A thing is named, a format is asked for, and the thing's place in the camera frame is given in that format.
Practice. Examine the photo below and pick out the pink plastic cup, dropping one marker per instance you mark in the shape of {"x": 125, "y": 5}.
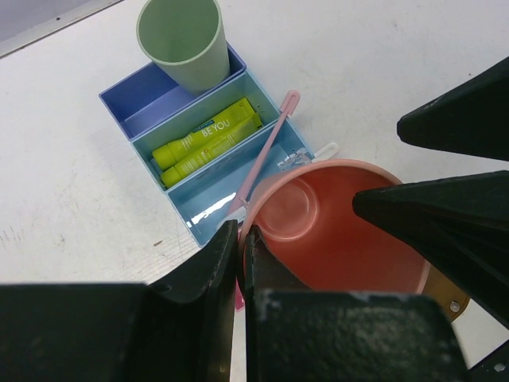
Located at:
{"x": 308, "y": 223}

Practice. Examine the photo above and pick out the pink toothbrush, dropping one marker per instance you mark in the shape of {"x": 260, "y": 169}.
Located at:
{"x": 238, "y": 205}

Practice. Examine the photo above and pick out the dark blue bin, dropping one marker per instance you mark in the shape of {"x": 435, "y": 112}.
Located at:
{"x": 149, "y": 97}

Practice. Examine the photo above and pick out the yellow-green toothpaste tube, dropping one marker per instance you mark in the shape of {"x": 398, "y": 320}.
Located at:
{"x": 170, "y": 153}
{"x": 210, "y": 151}

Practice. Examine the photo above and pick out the light blue toothbrush bin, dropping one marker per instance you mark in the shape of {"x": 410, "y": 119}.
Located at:
{"x": 203, "y": 199}

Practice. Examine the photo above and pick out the green plastic cup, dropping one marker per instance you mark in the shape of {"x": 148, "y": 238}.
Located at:
{"x": 185, "y": 39}

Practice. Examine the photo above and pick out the white toothbrush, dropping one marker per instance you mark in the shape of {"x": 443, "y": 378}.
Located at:
{"x": 326, "y": 152}

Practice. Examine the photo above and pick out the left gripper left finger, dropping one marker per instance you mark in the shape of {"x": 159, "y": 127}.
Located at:
{"x": 178, "y": 328}

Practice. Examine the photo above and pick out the pink bin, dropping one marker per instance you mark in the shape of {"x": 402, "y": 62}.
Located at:
{"x": 239, "y": 301}

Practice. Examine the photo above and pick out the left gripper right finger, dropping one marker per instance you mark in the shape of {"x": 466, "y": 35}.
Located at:
{"x": 297, "y": 334}

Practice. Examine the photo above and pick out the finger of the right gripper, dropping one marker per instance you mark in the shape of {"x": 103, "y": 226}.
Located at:
{"x": 470, "y": 119}
{"x": 459, "y": 224}

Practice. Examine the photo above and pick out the clear textured plastic box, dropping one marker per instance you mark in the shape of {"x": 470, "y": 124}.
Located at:
{"x": 293, "y": 161}

